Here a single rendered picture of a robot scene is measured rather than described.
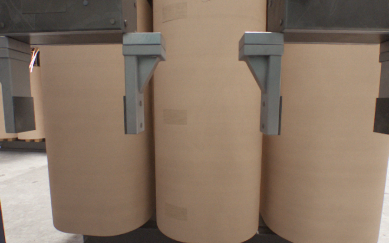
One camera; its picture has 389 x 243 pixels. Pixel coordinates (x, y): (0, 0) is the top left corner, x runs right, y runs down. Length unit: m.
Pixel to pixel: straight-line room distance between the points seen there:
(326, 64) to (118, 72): 0.66
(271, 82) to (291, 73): 0.51
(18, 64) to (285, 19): 0.28
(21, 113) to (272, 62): 0.28
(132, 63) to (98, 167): 0.58
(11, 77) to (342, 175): 0.81
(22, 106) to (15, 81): 0.03
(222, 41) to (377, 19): 0.45
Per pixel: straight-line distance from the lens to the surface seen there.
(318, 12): 0.23
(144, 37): 0.21
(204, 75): 0.62
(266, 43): 0.21
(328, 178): 0.76
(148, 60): 0.22
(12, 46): 0.29
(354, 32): 0.25
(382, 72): 0.30
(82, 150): 0.77
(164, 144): 0.68
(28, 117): 0.29
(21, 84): 0.29
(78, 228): 0.90
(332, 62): 0.73
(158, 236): 0.97
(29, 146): 3.54
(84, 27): 0.23
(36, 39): 0.28
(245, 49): 0.21
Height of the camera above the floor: 0.69
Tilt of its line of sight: 6 degrees down
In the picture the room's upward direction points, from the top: straight up
